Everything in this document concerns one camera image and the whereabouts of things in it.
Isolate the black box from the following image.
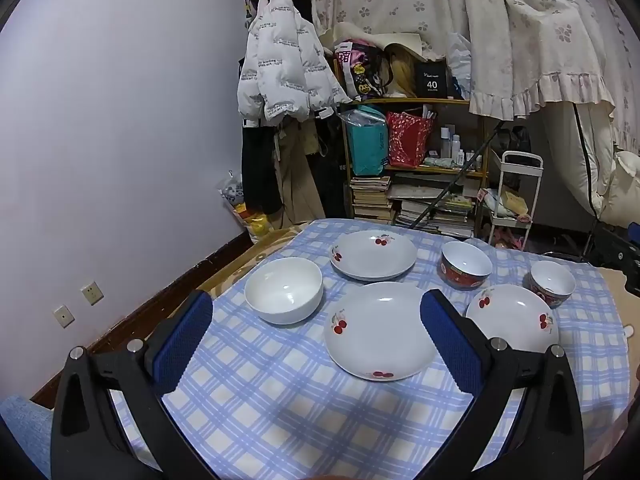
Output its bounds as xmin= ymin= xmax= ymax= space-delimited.
xmin=413 ymin=61 xmax=447 ymax=99

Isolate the small red patterned bowl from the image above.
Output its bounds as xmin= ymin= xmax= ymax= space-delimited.
xmin=529 ymin=260 xmax=577 ymax=309

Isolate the white quilt with black trim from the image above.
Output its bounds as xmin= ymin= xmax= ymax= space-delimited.
xmin=542 ymin=102 xmax=640 ymax=223

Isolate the blue checked tablecloth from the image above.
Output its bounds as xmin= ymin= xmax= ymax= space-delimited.
xmin=107 ymin=217 xmax=632 ymax=480

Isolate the teal bag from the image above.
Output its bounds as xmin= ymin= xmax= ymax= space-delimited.
xmin=345 ymin=115 xmax=390 ymax=177

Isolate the white cherry print plate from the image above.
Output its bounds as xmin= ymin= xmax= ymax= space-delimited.
xmin=465 ymin=284 xmax=560 ymax=353
xmin=324 ymin=281 xmax=437 ymax=382
xmin=329 ymin=230 xmax=418 ymax=282

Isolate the white plastic bag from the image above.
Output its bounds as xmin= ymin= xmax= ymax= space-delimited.
xmin=446 ymin=32 xmax=473 ymax=98

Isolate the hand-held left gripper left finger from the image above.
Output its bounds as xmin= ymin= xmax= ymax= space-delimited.
xmin=50 ymin=289 xmax=222 ymax=480

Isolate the row of toiletry bottles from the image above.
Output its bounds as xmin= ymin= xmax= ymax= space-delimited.
xmin=440 ymin=127 xmax=483 ymax=168

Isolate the large red patterned bowl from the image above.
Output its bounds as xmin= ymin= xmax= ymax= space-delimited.
xmin=439 ymin=241 xmax=494 ymax=291

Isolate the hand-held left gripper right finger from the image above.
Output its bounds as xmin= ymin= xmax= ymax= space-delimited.
xmin=419 ymin=290 xmax=586 ymax=480

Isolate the black pole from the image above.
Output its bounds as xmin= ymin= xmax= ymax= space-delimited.
xmin=410 ymin=125 xmax=502 ymax=231

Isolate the plastic bag of snacks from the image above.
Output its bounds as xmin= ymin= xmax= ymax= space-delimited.
xmin=217 ymin=170 xmax=273 ymax=243

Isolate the colourful printed bag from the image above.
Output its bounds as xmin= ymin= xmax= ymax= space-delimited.
xmin=334 ymin=40 xmax=386 ymax=101

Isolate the pile of magazines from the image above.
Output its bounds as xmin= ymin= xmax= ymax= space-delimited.
xmin=392 ymin=185 xmax=476 ymax=238

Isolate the red gift bag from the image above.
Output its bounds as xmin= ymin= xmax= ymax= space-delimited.
xmin=386 ymin=111 xmax=435 ymax=167

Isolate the black backpack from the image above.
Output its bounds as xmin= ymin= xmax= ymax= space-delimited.
xmin=492 ymin=125 xmax=532 ymax=153

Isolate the wooden shelf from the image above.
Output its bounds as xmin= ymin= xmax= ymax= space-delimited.
xmin=340 ymin=97 xmax=493 ymax=238

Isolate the white trolley cart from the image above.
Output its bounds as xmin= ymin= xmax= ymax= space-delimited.
xmin=487 ymin=151 xmax=544 ymax=251

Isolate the beige hanging garment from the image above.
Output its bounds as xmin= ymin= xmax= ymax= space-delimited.
xmin=272 ymin=119 xmax=327 ymax=228

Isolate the white puffer jacket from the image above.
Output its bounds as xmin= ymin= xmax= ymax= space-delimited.
xmin=236 ymin=0 xmax=352 ymax=127

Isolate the cream foam sheet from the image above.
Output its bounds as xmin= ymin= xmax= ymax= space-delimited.
xmin=332 ymin=22 xmax=426 ymax=57

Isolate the floral ruffled curtain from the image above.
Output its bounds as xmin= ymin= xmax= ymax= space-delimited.
xmin=295 ymin=0 xmax=640 ymax=156

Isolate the stack of books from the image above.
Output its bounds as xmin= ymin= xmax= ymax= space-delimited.
xmin=349 ymin=175 xmax=393 ymax=221

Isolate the black hanging garment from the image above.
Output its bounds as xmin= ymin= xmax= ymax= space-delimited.
xmin=241 ymin=119 xmax=284 ymax=215

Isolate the plain white bowl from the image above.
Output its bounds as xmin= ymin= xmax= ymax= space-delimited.
xmin=244 ymin=257 xmax=324 ymax=326

